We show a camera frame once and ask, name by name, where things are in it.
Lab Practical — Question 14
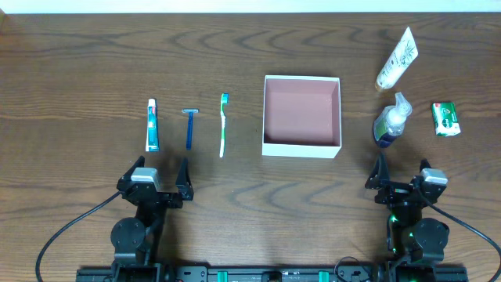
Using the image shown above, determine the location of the green white toothbrush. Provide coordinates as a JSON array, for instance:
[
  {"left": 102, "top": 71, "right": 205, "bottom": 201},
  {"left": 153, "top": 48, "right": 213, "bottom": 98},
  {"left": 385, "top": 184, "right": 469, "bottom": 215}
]
[{"left": 219, "top": 92, "right": 229, "bottom": 158}]

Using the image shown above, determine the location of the white box with pink interior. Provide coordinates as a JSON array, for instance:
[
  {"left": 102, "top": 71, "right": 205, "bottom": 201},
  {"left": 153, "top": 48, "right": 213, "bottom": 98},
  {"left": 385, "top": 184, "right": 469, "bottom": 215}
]
[{"left": 261, "top": 75, "right": 342, "bottom": 159}]

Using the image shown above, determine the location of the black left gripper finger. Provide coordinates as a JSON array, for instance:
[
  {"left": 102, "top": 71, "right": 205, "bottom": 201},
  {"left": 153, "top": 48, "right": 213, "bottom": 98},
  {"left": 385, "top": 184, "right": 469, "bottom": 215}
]
[
  {"left": 121, "top": 156, "right": 145, "bottom": 181},
  {"left": 175, "top": 158, "right": 194, "bottom": 201}
]

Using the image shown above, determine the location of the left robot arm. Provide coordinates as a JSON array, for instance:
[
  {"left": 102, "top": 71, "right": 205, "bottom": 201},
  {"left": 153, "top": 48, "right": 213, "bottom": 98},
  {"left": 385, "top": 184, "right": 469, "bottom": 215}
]
[{"left": 110, "top": 156, "right": 194, "bottom": 282}]

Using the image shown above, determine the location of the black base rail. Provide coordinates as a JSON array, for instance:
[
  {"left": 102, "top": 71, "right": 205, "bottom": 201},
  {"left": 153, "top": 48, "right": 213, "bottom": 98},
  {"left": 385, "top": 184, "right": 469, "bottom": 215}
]
[{"left": 76, "top": 265, "right": 469, "bottom": 282}]

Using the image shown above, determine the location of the white teal toothpaste tube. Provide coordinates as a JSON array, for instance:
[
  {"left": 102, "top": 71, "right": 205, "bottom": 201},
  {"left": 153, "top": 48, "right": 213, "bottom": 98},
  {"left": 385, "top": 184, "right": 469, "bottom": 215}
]
[{"left": 146, "top": 98, "right": 160, "bottom": 152}]

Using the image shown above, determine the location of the clear pump bottle blue liquid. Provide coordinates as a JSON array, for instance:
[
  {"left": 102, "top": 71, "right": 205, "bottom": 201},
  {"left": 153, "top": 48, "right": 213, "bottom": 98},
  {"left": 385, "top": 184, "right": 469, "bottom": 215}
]
[{"left": 373, "top": 92, "right": 413, "bottom": 148}]

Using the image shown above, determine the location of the green soap bar pack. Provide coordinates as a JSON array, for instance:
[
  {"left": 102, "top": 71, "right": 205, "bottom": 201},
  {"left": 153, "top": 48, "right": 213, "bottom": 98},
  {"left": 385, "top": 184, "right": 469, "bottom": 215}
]
[{"left": 431, "top": 102, "right": 461, "bottom": 136}]

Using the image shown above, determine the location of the blue disposable razor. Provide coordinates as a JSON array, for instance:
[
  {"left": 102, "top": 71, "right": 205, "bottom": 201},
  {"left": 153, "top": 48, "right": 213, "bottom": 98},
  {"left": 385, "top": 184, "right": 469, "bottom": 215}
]
[{"left": 182, "top": 108, "right": 200, "bottom": 150}]

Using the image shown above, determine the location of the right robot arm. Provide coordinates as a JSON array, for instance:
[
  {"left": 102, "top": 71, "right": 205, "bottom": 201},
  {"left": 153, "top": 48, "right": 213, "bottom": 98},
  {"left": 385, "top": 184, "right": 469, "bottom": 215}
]
[{"left": 365, "top": 154, "right": 449, "bottom": 281}]

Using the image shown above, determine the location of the white bamboo print lotion tube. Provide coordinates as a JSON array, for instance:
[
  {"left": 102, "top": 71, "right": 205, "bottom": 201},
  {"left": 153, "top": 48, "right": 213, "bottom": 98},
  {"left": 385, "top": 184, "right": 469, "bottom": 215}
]
[{"left": 375, "top": 27, "right": 419, "bottom": 91}]

